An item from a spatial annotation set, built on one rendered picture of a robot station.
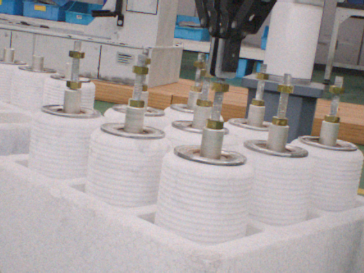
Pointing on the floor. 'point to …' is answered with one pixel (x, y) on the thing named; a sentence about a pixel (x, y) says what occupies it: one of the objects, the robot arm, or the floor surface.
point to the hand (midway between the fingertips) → (223, 57)
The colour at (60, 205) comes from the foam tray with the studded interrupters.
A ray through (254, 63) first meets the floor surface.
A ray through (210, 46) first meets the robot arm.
